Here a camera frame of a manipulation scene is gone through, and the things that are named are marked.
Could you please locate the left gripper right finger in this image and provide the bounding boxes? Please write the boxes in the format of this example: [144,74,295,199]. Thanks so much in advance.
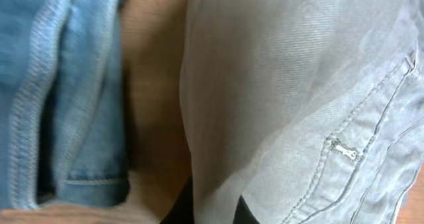
[233,196,259,224]

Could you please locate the folded blue denim shorts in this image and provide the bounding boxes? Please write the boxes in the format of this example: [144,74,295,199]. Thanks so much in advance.
[1,0,130,209]

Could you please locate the grey shorts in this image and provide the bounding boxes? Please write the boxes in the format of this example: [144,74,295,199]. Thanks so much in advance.
[180,0,423,223]

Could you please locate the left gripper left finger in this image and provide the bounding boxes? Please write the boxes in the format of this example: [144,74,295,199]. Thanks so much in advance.
[160,177,193,224]

